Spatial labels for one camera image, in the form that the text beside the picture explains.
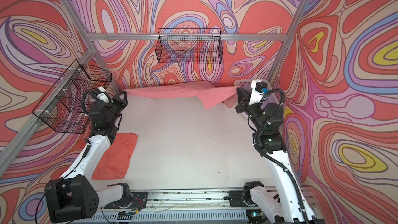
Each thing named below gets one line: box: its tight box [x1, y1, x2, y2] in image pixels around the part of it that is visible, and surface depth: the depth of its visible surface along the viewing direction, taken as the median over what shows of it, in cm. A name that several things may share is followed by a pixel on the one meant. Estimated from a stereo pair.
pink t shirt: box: [123, 81, 238, 111], surface depth 78 cm
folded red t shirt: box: [91, 132, 139, 180], surface depth 86 cm
